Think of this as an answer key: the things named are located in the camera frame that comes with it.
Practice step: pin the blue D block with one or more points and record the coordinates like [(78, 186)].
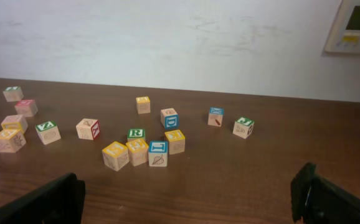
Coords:
[(169, 118)]

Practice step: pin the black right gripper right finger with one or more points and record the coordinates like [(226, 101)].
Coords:
[(317, 200)]

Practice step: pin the green R block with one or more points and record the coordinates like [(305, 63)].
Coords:
[(136, 133)]

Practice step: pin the yellow top block far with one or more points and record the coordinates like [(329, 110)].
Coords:
[(143, 105)]

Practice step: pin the blue L block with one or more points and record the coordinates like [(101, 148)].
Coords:
[(158, 154)]

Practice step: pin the beige wall control panel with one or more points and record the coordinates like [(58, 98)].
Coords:
[(344, 36)]

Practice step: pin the yellow K block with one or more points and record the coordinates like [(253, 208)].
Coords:
[(176, 141)]

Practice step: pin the green L block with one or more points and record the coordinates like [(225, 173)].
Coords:
[(13, 93)]

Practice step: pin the green Z block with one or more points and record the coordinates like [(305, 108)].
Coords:
[(48, 132)]

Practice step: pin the yellow G block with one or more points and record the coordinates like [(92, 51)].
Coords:
[(138, 151)]

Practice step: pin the yellow s block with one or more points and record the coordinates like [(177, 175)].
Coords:
[(11, 140), (115, 156)]

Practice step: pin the blue X block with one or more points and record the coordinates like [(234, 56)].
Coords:
[(215, 116)]

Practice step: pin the green J block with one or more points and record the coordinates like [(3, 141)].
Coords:
[(243, 127)]

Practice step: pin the red O block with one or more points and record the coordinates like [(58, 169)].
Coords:
[(28, 108)]

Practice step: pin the plain wood yellow-side block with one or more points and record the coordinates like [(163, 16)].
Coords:
[(15, 122)]

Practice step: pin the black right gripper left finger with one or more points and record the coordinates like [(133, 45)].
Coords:
[(59, 201)]

